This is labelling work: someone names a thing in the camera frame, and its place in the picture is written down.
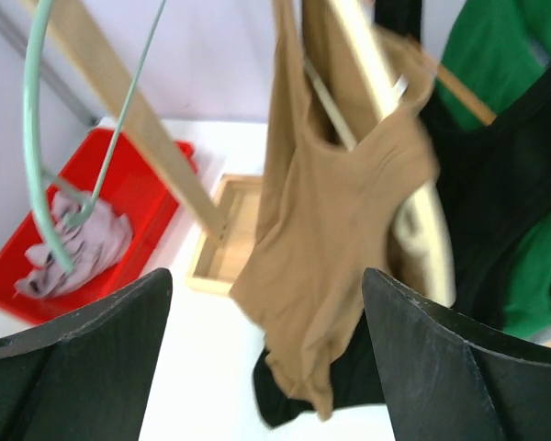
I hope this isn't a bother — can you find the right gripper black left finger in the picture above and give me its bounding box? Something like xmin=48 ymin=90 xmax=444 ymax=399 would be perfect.
xmin=0 ymin=268 xmax=173 ymax=440

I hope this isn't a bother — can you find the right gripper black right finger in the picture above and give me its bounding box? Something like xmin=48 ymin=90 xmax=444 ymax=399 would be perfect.
xmin=362 ymin=268 xmax=551 ymax=440

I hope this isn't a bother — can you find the cream hanger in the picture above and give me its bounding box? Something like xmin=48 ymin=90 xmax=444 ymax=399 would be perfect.
xmin=300 ymin=1 xmax=455 ymax=307

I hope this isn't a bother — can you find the tan tank top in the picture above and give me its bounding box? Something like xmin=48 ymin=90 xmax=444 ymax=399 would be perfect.
xmin=229 ymin=0 xmax=442 ymax=423

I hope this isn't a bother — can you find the mauve tank top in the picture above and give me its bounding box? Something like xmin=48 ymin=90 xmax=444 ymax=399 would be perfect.
xmin=14 ymin=191 xmax=133 ymax=300

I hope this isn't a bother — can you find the mint green hanger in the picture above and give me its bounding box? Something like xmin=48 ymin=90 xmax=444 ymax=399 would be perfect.
xmin=22 ymin=0 xmax=169 ymax=275

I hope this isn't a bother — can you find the black tank top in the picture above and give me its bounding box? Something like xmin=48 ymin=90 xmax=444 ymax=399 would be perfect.
xmin=231 ymin=1 xmax=551 ymax=427

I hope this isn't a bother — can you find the orange hanger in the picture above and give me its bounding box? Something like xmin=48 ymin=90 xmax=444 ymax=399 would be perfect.
xmin=406 ymin=36 xmax=551 ymax=208

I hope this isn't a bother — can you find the green tank top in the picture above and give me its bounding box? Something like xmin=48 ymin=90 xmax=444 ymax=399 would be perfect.
xmin=434 ymin=1 xmax=551 ymax=340

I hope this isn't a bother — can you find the red plastic bin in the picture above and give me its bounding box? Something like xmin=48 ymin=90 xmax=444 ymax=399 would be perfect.
xmin=0 ymin=135 xmax=179 ymax=324

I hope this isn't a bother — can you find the wooden clothes rack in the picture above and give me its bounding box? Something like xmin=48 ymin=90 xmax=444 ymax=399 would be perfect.
xmin=23 ymin=1 xmax=262 ymax=296

